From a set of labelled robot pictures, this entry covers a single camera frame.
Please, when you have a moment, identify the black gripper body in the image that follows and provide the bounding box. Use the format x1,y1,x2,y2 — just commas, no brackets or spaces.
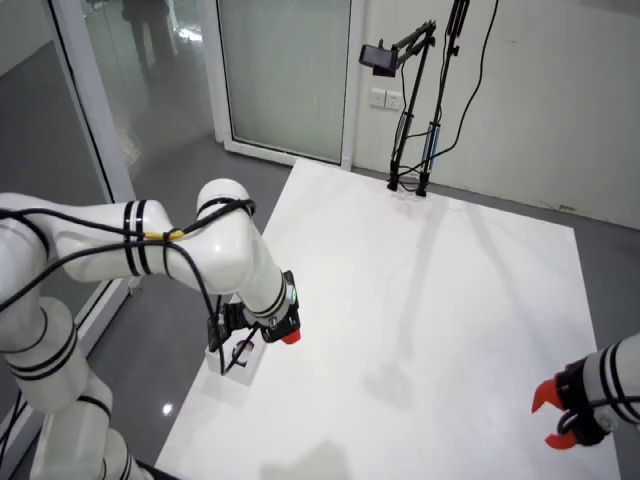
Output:
552,357,614,447
259,310,303,344

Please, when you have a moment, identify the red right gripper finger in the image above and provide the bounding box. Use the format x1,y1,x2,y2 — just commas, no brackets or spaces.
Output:
530,377,563,416

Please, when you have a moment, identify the white cardboard bin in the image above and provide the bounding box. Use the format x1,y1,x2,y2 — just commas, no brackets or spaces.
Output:
204,333,267,387

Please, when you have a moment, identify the frosted glass door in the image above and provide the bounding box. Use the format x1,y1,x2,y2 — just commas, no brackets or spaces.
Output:
214,0,360,167

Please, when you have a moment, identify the person in dark clothes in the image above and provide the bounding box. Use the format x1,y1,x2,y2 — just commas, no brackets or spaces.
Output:
122,0,177,84

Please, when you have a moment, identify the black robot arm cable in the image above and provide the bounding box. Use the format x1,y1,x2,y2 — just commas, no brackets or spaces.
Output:
0,198,258,374

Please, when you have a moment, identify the long black aluminium rail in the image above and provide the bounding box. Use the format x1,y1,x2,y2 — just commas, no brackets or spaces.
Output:
132,458,170,480

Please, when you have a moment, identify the black camera boom stand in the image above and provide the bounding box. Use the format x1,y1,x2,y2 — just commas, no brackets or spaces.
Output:
387,18,437,192

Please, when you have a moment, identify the glass partition metal frame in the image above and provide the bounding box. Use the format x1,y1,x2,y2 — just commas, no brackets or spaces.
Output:
0,0,156,451

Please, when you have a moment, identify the black camera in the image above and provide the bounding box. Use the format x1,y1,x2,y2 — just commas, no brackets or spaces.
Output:
358,42,399,78

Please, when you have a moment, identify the black hanging cable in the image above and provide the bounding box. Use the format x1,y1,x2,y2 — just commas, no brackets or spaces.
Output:
397,0,501,181

